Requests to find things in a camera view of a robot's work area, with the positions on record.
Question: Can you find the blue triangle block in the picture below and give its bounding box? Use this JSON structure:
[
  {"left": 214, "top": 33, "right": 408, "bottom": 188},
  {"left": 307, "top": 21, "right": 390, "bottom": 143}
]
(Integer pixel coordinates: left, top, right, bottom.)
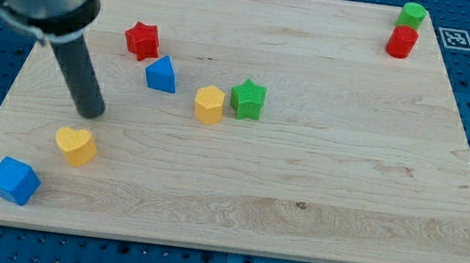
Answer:
[{"left": 144, "top": 55, "right": 177, "bottom": 94}]

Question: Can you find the yellow heart block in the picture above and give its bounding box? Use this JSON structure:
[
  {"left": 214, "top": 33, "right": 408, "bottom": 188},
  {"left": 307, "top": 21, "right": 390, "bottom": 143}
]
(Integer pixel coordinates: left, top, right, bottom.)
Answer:
[{"left": 55, "top": 127, "right": 98, "bottom": 167}]

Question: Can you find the wooden board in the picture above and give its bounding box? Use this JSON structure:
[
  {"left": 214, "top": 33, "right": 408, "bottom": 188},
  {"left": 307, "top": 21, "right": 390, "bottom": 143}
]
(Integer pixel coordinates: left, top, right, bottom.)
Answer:
[{"left": 0, "top": 0, "right": 470, "bottom": 263}]

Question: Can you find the green star block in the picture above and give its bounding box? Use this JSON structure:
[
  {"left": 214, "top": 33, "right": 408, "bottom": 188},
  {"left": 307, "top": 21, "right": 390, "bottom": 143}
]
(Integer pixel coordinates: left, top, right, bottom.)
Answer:
[{"left": 230, "top": 78, "right": 267, "bottom": 120}]

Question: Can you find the yellow hexagon block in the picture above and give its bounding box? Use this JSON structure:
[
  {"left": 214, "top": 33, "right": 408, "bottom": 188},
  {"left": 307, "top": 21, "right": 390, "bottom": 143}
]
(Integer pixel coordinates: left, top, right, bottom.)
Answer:
[{"left": 194, "top": 86, "right": 225, "bottom": 125}]

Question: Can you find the red star block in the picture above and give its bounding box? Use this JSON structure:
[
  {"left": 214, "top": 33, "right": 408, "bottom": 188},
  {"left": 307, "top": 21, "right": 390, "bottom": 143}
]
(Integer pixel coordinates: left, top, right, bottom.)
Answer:
[{"left": 125, "top": 21, "right": 160, "bottom": 61}]

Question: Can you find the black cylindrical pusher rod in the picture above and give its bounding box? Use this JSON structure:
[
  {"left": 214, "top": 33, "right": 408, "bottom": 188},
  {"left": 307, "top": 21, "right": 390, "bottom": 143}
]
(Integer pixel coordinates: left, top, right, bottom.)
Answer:
[{"left": 50, "top": 36, "right": 106, "bottom": 119}]

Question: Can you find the red cylinder block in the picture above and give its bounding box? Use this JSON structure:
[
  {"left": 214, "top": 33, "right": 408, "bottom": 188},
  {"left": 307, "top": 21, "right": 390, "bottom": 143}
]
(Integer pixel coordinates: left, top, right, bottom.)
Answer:
[{"left": 385, "top": 25, "right": 418, "bottom": 59}]

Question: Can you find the green cylinder block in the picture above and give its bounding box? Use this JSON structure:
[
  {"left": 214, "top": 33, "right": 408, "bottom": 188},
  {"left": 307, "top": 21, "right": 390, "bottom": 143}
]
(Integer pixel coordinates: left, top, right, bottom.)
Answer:
[{"left": 395, "top": 2, "right": 427, "bottom": 30}]

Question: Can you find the blue cube block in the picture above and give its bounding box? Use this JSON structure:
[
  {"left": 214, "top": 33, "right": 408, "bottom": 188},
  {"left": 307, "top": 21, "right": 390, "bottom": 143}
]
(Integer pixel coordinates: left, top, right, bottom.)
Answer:
[{"left": 0, "top": 156, "right": 41, "bottom": 206}]

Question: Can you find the white fiducial marker tag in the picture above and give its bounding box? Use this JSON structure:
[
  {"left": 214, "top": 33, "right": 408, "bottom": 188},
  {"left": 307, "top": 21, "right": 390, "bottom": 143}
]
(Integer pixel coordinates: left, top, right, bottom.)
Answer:
[{"left": 439, "top": 27, "right": 470, "bottom": 52}]

